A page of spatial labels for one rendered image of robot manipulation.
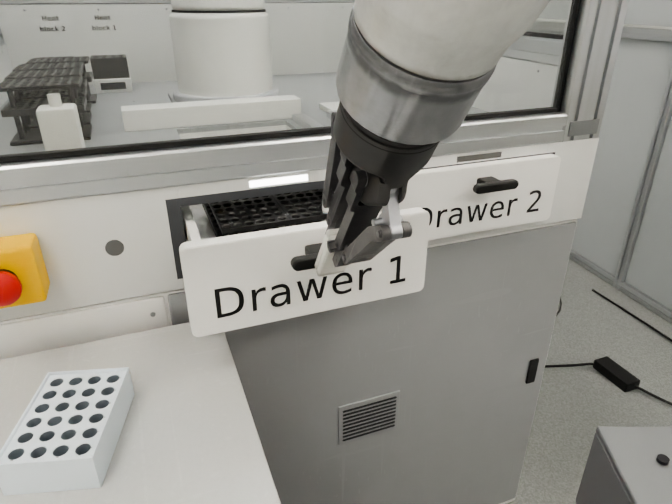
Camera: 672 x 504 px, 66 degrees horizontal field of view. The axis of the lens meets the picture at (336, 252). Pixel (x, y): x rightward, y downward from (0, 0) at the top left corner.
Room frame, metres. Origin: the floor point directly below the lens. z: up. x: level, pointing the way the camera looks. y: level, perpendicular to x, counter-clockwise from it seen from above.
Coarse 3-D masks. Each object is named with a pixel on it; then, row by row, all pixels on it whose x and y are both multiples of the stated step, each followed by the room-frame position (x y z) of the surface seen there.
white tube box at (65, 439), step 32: (64, 384) 0.42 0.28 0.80; (96, 384) 0.42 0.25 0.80; (128, 384) 0.44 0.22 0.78; (32, 416) 0.38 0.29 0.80; (64, 416) 0.38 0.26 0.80; (96, 416) 0.38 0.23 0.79; (32, 448) 0.34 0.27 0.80; (64, 448) 0.34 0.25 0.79; (96, 448) 0.34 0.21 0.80; (0, 480) 0.32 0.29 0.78; (32, 480) 0.32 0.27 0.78; (64, 480) 0.32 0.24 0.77; (96, 480) 0.33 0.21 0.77
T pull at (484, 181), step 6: (480, 180) 0.74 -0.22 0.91; (486, 180) 0.74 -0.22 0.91; (492, 180) 0.74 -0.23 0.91; (498, 180) 0.74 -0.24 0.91; (504, 180) 0.74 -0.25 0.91; (510, 180) 0.74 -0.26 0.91; (516, 180) 0.74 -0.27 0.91; (474, 186) 0.72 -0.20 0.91; (480, 186) 0.71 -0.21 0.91; (486, 186) 0.72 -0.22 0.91; (492, 186) 0.72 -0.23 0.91; (498, 186) 0.73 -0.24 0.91; (504, 186) 0.73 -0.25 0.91; (510, 186) 0.73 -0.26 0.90; (516, 186) 0.74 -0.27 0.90; (480, 192) 0.71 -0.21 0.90; (486, 192) 0.72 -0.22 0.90
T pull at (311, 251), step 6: (306, 246) 0.52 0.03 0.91; (312, 246) 0.51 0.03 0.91; (318, 246) 0.51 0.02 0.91; (306, 252) 0.51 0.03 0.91; (312, 252) 0.50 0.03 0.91; (318, 252) 0.50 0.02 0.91; (294, 258) 0.49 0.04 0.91; (300, 258) 0.48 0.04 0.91; (306, 258) 0.48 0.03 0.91; (312, 258) 0.49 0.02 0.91; (294, 264) 0.48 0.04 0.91; (300, 264) 0.48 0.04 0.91; (306, 264) 0.48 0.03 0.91; (312, 264) 0.49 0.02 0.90; (300, 270) 0.48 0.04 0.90
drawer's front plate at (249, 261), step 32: (320, 224) 0.54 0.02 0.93; (416, 224) 0.57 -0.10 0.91; (192, 256) 0.48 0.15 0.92; (224, 256) 0.49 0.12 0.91; (256, 256) 0.50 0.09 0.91; (288, 256) 0.51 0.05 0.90; (384, 256) 0.56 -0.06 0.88; (416, 256) 0.57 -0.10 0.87; (192, 288) 0.48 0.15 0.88; (256, 288) 0.50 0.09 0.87; (352, 288) 0.54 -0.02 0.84; (384, 288) 0.56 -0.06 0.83; (416, 288) 0.57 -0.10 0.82; (192, 320) 0.47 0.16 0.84; (224, 320) 0.49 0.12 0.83; (256, 320) 0.50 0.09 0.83
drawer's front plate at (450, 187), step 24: (432, 168) 0.74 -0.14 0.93; (456, 168) 0.74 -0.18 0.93; (480, 168) 0.76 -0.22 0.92; (504, 168) 0.77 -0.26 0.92; (528, 168) 0.79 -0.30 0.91; (552, 168) 0.81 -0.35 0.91; (408, 192) 0.71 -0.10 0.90; (432, 192) 0.73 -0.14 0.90; (456, 192) 0.74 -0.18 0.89; (504, 192) 0.77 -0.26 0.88; (528, 192) 0.79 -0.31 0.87; (552, 192) 0.81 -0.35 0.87; (432, 216) 0.73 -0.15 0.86; (456, 216) 0.74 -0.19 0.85; (504, 216) 0.78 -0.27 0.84; (528, 216) 0.79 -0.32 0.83
